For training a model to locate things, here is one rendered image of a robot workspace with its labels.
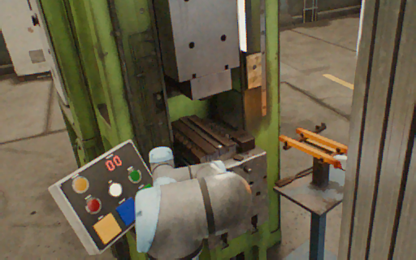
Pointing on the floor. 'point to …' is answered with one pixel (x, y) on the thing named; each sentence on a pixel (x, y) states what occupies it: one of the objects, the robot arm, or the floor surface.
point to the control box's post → (120, 249)
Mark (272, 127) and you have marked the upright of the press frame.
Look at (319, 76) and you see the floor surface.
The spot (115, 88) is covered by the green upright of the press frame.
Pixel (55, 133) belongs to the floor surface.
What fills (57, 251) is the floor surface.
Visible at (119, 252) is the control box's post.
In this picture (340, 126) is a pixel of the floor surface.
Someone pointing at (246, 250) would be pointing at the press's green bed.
